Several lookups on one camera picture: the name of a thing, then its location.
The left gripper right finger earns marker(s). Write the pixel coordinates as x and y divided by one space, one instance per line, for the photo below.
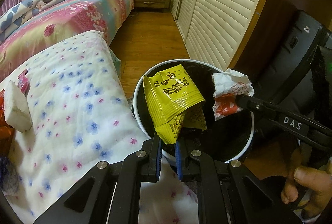
228 192

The white floral spotted blanket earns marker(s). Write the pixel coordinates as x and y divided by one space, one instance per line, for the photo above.
80 116

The yellow snack packet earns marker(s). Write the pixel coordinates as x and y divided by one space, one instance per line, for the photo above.
174 102

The white round trash bin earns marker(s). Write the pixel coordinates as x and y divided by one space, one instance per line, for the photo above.
226 139

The large bed colourful sheet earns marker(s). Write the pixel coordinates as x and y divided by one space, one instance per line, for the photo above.
60 22

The red snack bag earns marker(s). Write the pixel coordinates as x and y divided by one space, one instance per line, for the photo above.
6 131

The person's right hand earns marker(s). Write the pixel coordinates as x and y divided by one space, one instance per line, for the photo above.
317 181

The white red paper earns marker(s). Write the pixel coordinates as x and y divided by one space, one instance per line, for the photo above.
228 85

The blue heart folded quilt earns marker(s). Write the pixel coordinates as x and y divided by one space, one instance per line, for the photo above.
16 16

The pink drink pouch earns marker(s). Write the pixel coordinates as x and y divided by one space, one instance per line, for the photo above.
23 82

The white foam block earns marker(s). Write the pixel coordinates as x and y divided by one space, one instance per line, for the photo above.
16 108

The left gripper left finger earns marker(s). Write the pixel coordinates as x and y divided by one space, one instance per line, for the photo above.
108 193

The louvered wardrobe doors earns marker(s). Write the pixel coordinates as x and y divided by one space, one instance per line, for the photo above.
213 30

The blue plastic wrapper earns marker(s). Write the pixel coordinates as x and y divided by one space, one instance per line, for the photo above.
9 177

